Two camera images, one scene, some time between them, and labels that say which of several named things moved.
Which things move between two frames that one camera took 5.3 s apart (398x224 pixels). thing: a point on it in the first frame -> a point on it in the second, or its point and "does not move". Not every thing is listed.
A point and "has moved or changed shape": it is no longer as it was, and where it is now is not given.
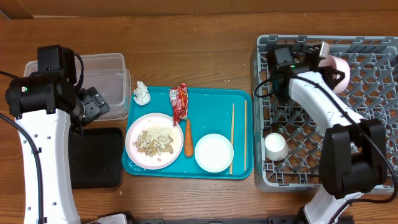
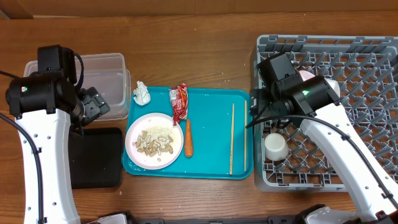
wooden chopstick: x=245 y=135 does not move
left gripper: x=94 y=103 does not move
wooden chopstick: x=231 y=166 does not move
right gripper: x=337 y=78 -> x=258 y=101
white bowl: x=214 y=153 has moved or changed shape
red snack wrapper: x=178 y=96 does not move
